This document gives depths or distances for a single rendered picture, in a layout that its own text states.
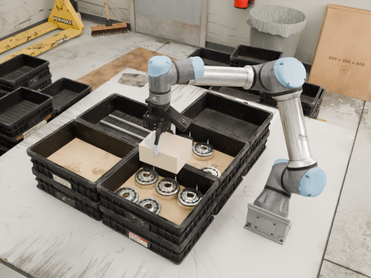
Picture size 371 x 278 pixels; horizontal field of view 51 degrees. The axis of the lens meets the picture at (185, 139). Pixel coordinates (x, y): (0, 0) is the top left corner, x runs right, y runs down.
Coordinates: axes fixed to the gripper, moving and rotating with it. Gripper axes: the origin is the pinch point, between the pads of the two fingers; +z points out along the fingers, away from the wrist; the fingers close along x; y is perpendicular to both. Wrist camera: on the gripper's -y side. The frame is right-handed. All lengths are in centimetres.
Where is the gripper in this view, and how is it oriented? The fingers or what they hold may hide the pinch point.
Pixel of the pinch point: (165, 147)
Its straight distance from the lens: 146.8
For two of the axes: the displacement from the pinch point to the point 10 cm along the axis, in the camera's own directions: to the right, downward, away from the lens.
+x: -4.5, 5.3, -7.2
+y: -8.9, -2.9, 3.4
